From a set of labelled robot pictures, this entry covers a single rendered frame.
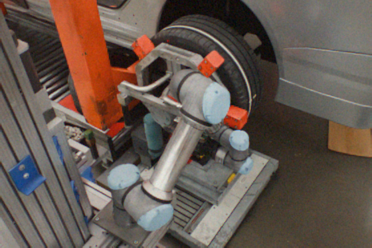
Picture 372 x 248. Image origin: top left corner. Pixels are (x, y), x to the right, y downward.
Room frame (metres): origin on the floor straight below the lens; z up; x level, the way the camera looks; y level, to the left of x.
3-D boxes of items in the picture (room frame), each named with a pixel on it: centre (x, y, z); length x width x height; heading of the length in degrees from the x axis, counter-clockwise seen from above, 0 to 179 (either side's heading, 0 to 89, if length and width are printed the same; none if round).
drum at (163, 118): (1.49, 0.07, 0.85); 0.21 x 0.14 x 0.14; 142
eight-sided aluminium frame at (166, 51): (1.55, 0.02, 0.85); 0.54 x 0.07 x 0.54; 52
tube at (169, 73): (1.52, 0.18, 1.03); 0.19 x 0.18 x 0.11; 142
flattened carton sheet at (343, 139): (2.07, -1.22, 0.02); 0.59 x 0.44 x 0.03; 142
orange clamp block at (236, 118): (1.36, -0.23, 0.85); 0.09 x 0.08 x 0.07; 52
